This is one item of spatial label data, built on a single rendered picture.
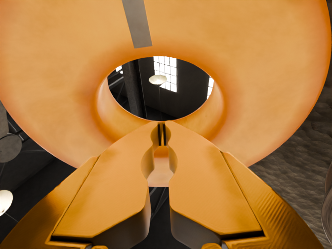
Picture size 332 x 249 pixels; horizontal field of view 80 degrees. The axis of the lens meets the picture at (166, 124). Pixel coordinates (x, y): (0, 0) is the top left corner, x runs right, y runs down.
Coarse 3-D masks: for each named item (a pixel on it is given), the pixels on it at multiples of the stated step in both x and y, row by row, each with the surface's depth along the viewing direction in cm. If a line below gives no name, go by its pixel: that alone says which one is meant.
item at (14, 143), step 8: (0, 104) 208; (0, 112) 209; (0, 120) 211; (0, 128) 213; (8, 128) 222; (0, 136) 214; (8, 136) 227; (16, 136) 238; (0, 144) 221; (8, 144) 229; (16, 144) 238; (0, 152) 213; (8, 152) 231; (16, 152) 240; (0, 160) 225; (8, 160) 233
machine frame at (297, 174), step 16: (320, 96) 38; (320, 112) 40; (304, 128) 43; (320, 128) 42; (288, 144) 48; (304, 144) 46; (320, 144) 44; (272, 160) 54; (288, 160) 51; (304, 160) 48; (320, 160) 46; (272, 176) 57; (288, 176) 54; (304, 176) 51; (320, 176) 48; (288, 192) 57; (304, 192) 54; (320, 192) 51; (304, 208) 58; (320, 208) 54; (320, 224) 58; (320, 240) 62
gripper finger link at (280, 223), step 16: (240, 176) 8; (256, 176) 8; (256, 192) 7; (272, 192) 7; (256, 208) 6; (272, 208) 6; (288, 208) 6; (272, 224) 6; (288, 224) 6; (304, 224) 6; (224, 240) 6; (240, 240) 6; (256, 240) 6; (272, 240) 6; (288, 240) 6; (304, 240) 6
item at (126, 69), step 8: (128, 64) 432; (136, 64) 462; (128, 72) 448; (136, 72) 479; (128, 80) 465; (136, 80) 493; (128, 88) 485; (136, 88) 505; (128, 96) 505; (136, 96) 517; (136, 104) 509; (144, 104) 538; (136, 112) 528; (144, 112) 561
